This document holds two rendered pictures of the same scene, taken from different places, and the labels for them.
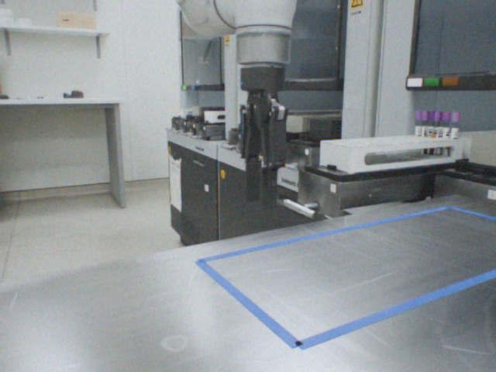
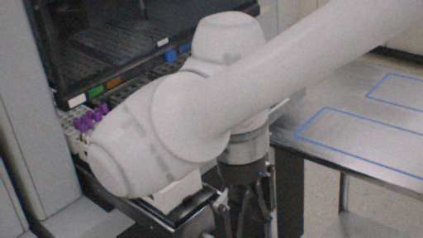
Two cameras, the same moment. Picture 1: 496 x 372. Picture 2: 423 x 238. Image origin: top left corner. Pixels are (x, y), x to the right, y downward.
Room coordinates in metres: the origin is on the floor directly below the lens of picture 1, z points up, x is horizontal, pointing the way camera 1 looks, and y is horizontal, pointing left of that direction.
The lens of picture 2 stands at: (0.93, 0.54, 1.43)
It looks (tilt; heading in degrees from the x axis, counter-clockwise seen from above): 32 degrees down; 253
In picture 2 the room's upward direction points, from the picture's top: 7 degrees counter-clockwise
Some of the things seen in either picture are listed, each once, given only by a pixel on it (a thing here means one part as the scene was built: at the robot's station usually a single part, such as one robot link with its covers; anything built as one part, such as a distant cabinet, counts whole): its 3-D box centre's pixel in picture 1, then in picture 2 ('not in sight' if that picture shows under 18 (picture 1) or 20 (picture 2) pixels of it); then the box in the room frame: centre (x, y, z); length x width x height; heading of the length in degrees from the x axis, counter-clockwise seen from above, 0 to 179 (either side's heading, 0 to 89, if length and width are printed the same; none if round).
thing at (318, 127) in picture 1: (322, 129); not in sight; (1.25, -0.23, 0.85); 0.12 x 0.02 x 0.06; 26
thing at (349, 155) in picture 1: (393, 154); (135, 164); (0.84, -0.30, 0.83); 0.30 x 0.10 x 0.06; 115
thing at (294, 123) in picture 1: (295, 125); not in sight; (1.39, -0.16, 0.85); 0.12 x 0.02 x 0.06; 26
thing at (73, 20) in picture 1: (77, 22); not in sight; (3.73, 1.44, 1.52); 0.29 x 0.22 x 0.12; 114
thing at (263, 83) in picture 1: (262, 95); (242, 173); (0.71, -0.03, 0.95); 0.08 x 0.07 x 0.09; 26
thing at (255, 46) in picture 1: (263, 49); (238, 135); (0.71, -0.03, 1.03); 0.09 x 0.09 x 0.06
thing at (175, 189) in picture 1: (173, 182); not in sight; (2.43, 0.44, 0.43); 0.27 x 0.02 x 0.36; 25
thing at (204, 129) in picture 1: (260, 127); not in sight; (2.13, -0.07, 0.78); 0.73 x 0.14 x 0.09; 115
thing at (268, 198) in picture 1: (268, 188); (259, 234); (0.69, -0.04, 0.80); 0.03 x 0.01 x 0.07; 116
